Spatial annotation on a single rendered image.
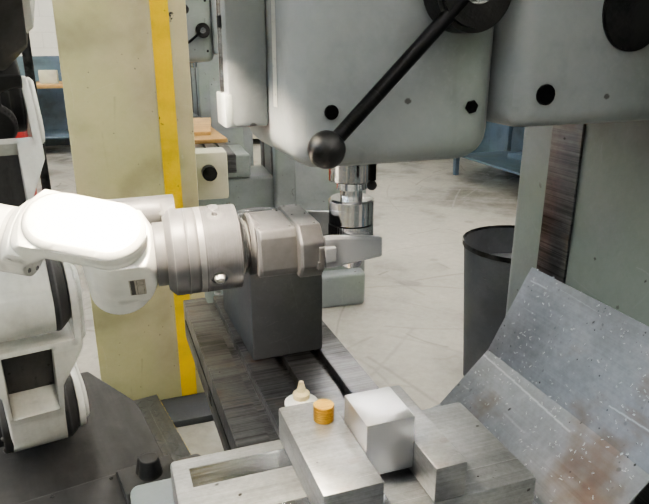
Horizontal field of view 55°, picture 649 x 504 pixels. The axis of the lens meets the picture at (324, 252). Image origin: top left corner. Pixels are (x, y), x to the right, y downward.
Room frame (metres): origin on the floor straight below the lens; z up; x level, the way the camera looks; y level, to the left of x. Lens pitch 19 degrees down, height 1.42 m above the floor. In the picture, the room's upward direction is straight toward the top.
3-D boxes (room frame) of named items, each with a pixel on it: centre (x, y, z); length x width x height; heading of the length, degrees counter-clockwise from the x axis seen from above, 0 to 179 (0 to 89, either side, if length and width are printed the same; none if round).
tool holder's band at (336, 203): (0.63, -0.03, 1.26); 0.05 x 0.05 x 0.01
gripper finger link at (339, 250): (0.60, -0.03, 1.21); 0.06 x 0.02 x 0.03; 106
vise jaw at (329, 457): (0.53, 0.00, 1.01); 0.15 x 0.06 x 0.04; 19
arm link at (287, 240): (0.63, 0.07, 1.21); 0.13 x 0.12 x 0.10; 16
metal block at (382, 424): (0.55, -0.06, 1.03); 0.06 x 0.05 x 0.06; 19
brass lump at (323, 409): (0.57, 0.00, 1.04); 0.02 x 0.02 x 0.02
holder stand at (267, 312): (1.02, 0.10, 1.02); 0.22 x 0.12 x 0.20; 21
